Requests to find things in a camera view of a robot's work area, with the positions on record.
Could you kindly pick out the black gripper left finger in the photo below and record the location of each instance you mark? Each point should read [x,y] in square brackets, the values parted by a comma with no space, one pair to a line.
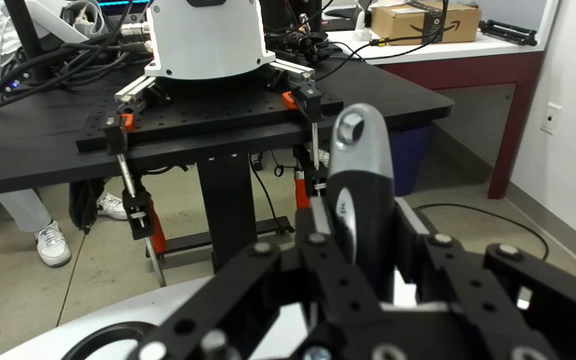
[314,292]

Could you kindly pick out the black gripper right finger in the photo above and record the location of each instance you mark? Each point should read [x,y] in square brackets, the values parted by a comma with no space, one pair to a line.
[494,292]

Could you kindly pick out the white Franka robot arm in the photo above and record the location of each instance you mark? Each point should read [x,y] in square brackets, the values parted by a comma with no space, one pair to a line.
[205,36]

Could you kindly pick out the blue plastic bin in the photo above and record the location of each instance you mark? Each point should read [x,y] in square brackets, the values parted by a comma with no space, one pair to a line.
[408,160]

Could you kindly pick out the orange black bar clamp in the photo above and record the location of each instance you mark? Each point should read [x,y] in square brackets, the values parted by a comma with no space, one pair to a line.
[304,133]
[135,193]

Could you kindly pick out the dark red side table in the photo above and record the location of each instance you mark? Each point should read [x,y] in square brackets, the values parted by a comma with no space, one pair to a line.
[501,72]

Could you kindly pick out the white sneaker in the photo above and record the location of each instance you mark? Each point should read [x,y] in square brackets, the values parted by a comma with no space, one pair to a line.
[52,244]
[111,206]

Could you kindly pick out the black tool on side table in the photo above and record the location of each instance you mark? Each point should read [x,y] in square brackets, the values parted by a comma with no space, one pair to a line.
[508,33]

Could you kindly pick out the brown cardboard box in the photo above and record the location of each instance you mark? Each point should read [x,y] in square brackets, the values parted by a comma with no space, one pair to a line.
[421,21]

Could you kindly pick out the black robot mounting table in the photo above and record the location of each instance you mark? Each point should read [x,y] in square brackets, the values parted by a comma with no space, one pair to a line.
[29,147]

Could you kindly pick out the white wall outlet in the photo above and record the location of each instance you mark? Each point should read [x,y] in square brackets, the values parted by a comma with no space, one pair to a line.
[553,119]

